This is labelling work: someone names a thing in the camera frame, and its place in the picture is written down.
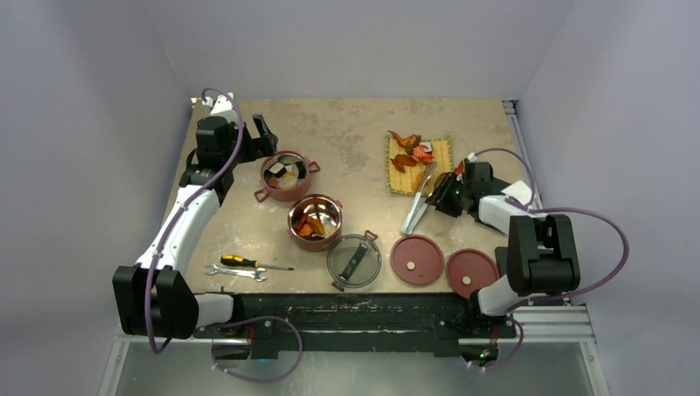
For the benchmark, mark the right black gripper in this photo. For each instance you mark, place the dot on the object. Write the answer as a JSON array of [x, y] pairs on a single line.
[[441, 196]]

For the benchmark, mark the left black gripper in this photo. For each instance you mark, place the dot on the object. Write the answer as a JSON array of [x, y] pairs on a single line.
[[258, 146]]

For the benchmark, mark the metal serving tongs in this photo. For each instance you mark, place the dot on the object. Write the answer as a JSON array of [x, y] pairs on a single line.
[[418, 206]]

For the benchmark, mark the red steel pot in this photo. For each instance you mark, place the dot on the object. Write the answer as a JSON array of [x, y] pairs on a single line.
[[296, 163], [324, 208]]

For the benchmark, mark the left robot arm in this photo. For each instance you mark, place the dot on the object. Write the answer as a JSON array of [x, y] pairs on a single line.
[[152, 296]]

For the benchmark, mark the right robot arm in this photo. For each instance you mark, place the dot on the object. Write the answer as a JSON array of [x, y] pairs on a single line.
[[541, 257]]

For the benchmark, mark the white small box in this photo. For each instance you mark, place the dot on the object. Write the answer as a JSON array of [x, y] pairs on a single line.
[[521, 192]]

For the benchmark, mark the yellow food tray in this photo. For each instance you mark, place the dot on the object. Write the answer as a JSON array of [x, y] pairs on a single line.
[[406, 182]]

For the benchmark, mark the toy food pile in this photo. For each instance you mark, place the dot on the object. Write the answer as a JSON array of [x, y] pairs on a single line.
[[415, 151]]

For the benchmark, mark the white black rice cake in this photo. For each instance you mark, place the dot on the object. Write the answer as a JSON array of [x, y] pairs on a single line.
[[277, 170]]

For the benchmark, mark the beige bun toy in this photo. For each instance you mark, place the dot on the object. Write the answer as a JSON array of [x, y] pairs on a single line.
[[287, 183]]

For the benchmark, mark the left red round lid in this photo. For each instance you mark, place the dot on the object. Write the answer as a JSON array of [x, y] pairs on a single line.
[[417, 260]]

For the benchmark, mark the red round lid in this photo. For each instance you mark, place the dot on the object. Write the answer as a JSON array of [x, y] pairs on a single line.
[[417, 260], [469, 270]]

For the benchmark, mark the right red round lid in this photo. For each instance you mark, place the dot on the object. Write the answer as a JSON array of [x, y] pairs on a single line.
[[469, 270]]

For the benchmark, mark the transparent grey pot lid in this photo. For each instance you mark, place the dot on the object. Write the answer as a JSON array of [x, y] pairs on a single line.
[[354, 261]]

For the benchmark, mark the orange shrimp toy in pot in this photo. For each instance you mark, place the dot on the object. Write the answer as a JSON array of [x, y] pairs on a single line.
[[310, 228]]

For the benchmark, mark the yellow black screwdriver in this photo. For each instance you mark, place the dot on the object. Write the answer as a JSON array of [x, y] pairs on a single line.
[[237, 261]]

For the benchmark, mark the silver open-end wrench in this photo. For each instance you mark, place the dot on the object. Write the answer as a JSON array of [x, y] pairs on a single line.
[[257, 274]]

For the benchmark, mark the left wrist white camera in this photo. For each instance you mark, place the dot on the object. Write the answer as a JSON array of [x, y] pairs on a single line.
[[220, 106]]

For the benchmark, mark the aluminium frame rail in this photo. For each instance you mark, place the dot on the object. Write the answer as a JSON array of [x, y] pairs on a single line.
[[535, 322]]

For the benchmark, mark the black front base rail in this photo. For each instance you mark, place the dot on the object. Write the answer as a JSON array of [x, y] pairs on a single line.
[[433, 323]]

